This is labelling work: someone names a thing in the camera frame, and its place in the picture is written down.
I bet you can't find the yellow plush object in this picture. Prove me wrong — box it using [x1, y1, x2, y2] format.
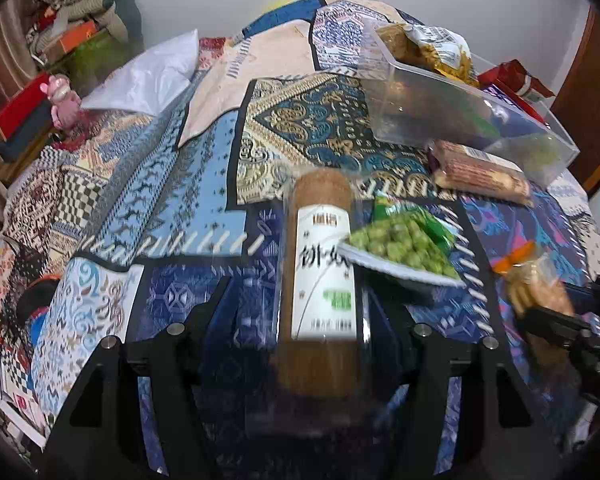
[264, 0, 297, 12]

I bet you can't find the red gift box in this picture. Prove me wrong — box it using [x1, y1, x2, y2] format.
[0, 72, 50, 142]

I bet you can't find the red snack bag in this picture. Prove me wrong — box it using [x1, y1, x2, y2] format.
[478, 60, 555, 122]

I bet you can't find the pile of plush toys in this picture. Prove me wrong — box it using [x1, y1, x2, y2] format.
[26, 0, 145, 56]

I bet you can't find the orange box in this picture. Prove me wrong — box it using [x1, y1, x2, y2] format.
[42, 20, 98, 64]

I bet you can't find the round biscuit roll pack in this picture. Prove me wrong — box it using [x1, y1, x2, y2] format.
[246, 166, 377, 438]

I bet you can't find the patchwork blue bed quilt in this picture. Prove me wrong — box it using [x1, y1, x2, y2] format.
[0, 0, 600, 479]

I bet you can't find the pink plush toy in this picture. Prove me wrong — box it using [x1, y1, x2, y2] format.
[40, 74, 81, 130]

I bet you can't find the brown wooden wardrobe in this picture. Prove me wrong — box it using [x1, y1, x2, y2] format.
[550, 8, 600, 195]

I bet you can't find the long wafer biscuit pack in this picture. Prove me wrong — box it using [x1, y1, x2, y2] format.
[428, 140, 533, 207]

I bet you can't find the green peas snack bag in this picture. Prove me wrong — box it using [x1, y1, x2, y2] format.
[337, 193, 465, 288]

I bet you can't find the white pillow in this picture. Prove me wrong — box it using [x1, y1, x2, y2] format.
[81, 29, 199, 116]

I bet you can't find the green patterned box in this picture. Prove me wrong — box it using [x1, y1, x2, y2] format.
[48, 30, 135, 98]

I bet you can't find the clear plastic storage bin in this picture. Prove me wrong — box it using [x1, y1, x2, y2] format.
[358, 21, 580, 188]

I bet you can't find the french fries snack bag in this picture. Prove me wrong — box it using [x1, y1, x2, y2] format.
[405, 24, 479, 88]

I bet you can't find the ridged biscuit clear pack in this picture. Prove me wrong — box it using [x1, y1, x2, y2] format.
[491, 240, 577, 373]

